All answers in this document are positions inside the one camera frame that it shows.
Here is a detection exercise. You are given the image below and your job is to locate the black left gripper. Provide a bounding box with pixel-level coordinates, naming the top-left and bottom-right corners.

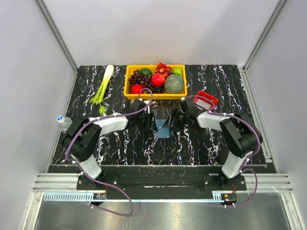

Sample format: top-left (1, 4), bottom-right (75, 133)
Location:
top-left (136, 111), bottom-right (158, 132)

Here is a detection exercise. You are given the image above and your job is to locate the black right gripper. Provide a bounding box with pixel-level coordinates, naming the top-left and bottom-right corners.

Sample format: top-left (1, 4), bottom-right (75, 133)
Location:
top-left (162, 107), bottom-right (189, 133)

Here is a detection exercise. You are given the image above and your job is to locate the blue leather card holder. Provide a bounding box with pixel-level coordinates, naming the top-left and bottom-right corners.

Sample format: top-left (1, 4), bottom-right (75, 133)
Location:
top-left (154, 119), bottom-right (170, 138)

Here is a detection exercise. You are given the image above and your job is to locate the red plastic card tray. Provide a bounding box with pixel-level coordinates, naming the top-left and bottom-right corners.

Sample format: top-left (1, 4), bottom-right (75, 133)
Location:
top-left (193, 90), bottom-right (219, 110)

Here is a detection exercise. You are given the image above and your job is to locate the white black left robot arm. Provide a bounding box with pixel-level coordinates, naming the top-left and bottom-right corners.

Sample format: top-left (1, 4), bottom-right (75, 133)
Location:
top-left (61, 99), bottom-right (157, 189)

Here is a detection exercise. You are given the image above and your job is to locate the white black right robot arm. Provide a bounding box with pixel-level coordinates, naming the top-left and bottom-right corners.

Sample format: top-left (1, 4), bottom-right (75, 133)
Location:
top-left (163, 98), bottom-right (263, 190)

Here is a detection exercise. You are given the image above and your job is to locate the yellow plastic fruit bin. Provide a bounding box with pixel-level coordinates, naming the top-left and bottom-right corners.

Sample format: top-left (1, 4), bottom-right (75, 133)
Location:
top-left (123, 64), bottom-right (188, 100)

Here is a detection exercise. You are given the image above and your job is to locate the dark blueberry cluster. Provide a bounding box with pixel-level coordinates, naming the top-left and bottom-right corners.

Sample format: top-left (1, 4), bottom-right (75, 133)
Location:
top-left (152, 86), bottom-right (165, 94)

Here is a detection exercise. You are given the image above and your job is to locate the red tomato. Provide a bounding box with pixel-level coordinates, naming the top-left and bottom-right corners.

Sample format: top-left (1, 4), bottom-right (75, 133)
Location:
top-left (130, 84), bottom-right (143, 94)

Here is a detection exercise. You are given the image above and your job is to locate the green netted melon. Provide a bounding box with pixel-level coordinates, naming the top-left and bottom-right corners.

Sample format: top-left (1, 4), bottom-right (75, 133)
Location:
top-left (164, 74), bottom-right (184, 94)

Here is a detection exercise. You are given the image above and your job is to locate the red pomegranate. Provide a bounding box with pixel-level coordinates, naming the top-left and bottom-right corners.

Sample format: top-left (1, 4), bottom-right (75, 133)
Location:
top-left (151, 73), bottom-right (165, 87)

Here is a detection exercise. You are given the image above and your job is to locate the dark purple grape bunch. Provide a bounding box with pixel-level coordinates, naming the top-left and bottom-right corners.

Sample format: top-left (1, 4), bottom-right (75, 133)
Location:
top-left (128, 69), bottom-right (154, 93)

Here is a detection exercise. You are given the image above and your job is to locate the dark green avocado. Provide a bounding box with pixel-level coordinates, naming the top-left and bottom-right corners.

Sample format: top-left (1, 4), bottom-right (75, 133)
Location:
top-left (140, 68), bottom-right (153, 76)

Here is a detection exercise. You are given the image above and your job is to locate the red lychee cluster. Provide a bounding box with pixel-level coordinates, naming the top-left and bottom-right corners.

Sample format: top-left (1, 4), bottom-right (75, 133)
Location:
top-left (155, 62), bottom-right (172, 74)

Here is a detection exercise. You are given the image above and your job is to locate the green white celery stalk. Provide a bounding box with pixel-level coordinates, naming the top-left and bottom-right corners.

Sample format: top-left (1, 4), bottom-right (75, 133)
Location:
top-left (90, 65), bottom-right (114, 115)

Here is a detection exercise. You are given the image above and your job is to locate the clear plastic water bottle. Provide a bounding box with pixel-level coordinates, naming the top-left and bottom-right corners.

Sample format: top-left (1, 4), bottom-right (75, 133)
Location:
top-left (57, 115), bottom-right (72, 133)

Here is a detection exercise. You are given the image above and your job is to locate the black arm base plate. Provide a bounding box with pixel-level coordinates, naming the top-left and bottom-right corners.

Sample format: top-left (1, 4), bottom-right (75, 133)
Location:
top-left (76, 174), bottom-right (247, 191)

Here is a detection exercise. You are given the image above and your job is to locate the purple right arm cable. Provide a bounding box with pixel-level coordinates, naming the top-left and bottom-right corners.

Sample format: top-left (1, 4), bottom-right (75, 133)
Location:
top-left (181, 95), bottom-right (263, 208)

